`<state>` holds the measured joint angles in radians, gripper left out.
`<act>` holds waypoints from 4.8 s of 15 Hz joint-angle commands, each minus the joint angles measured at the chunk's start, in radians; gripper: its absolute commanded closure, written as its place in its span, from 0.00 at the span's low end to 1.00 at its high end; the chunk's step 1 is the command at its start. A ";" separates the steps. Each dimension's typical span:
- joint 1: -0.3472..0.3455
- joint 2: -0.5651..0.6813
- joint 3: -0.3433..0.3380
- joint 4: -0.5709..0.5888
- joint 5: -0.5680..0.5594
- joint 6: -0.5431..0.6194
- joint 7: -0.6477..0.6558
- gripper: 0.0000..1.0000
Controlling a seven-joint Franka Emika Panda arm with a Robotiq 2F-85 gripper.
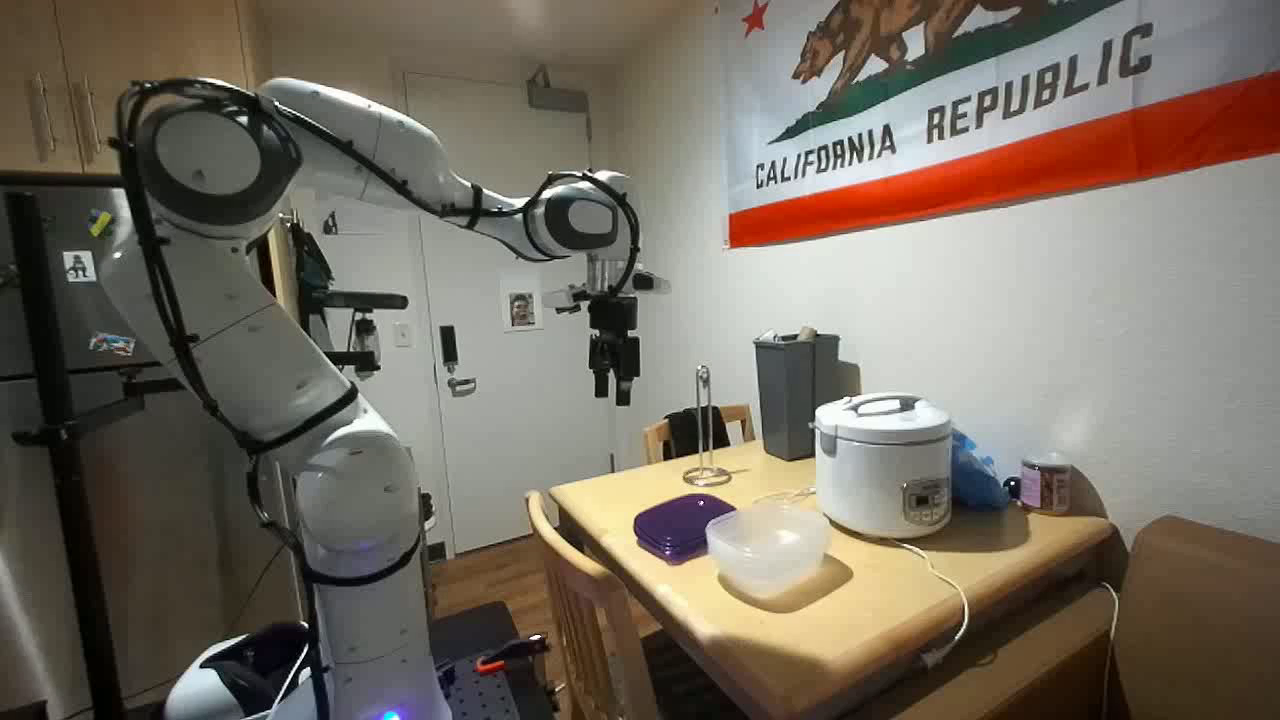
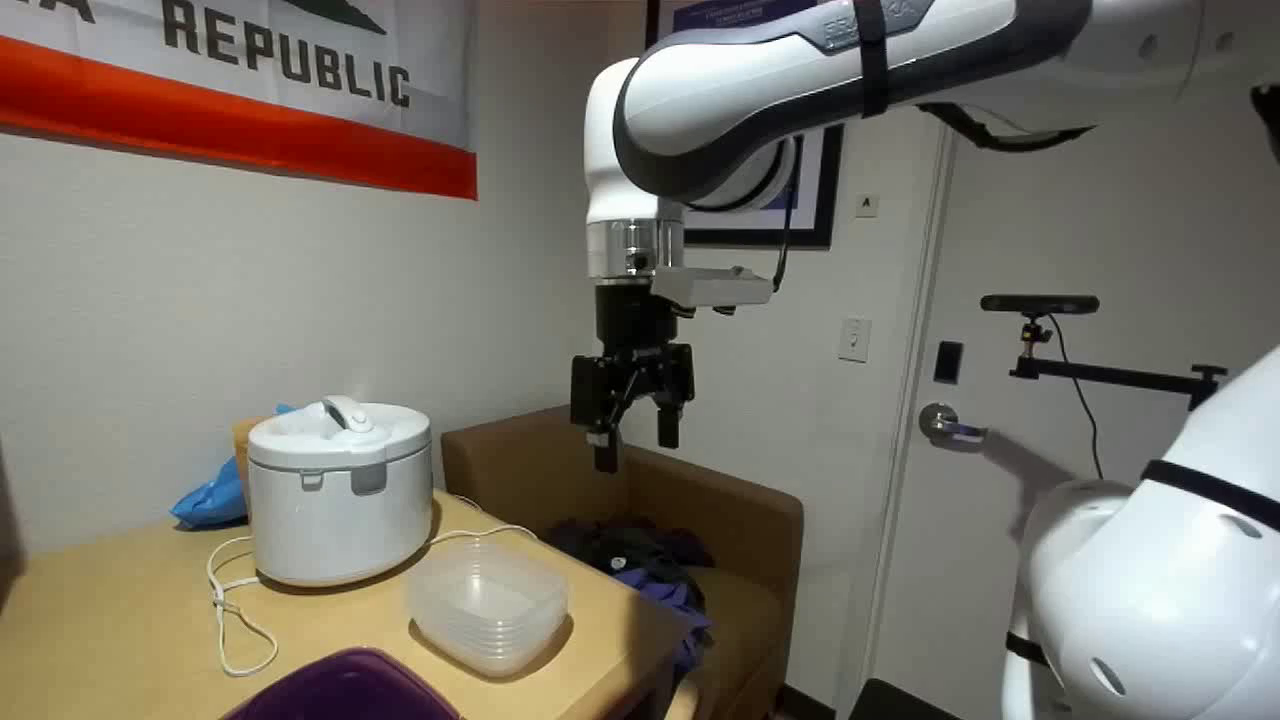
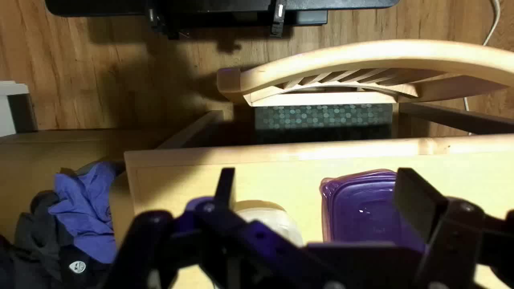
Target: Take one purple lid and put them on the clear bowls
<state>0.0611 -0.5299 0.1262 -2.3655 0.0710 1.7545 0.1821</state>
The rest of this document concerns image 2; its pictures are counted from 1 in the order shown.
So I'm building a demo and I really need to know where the California Republic flag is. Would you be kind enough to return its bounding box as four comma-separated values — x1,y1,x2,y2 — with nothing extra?
0,0,479,206

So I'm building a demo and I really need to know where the white light switch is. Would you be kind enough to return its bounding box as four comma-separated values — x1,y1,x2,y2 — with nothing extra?
838,316,875,368

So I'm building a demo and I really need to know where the white rice cooker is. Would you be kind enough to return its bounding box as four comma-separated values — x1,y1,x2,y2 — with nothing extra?
244,392,441,592

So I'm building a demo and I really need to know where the black camera cable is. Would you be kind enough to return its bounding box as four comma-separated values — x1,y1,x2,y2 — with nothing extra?
1047,316,1113,483

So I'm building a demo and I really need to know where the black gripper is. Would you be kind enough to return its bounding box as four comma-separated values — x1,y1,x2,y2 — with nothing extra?
567,279,699,475

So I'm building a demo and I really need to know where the black stereo camera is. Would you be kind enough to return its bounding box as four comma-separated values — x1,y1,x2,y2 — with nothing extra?
981,291,1103,320

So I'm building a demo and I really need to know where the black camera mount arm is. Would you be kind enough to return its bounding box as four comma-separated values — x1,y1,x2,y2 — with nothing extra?
1010,314,1233,411

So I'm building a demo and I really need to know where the clear plastic bowl stack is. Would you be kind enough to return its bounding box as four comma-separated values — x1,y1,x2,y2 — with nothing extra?
403,538,578,682

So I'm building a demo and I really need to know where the white power cord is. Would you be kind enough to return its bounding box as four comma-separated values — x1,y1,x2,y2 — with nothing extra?
202,522,537,682

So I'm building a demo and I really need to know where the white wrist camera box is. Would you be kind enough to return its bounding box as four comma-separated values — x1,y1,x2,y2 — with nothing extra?
647,265,776,320

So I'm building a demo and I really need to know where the blue framed poster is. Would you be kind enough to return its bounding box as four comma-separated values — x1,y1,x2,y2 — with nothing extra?
640,0,849,253

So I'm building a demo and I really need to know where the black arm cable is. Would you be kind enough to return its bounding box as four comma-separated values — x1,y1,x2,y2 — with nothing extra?
770,132,809,291

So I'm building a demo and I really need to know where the white door with lever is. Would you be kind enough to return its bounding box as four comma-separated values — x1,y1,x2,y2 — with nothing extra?
838,105,1280,720

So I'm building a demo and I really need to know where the silver door lever handle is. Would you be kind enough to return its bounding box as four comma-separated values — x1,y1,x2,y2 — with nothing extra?
918,402,991,454

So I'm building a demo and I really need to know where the dark grey bin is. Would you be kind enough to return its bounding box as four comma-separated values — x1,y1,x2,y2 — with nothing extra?
0,445,30,614

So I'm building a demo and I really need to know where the wooden chair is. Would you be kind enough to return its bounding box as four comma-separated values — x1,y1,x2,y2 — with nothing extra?
661,668,722,720

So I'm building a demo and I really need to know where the purple bowl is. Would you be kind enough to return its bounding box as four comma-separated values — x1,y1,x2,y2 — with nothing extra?
224,645,463,720

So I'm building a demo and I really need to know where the blue cloth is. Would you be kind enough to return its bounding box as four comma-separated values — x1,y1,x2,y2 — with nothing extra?
169,454,258,533

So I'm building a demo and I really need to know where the dark clothes pile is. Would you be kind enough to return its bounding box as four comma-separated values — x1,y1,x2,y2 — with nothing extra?
537,517,716,685

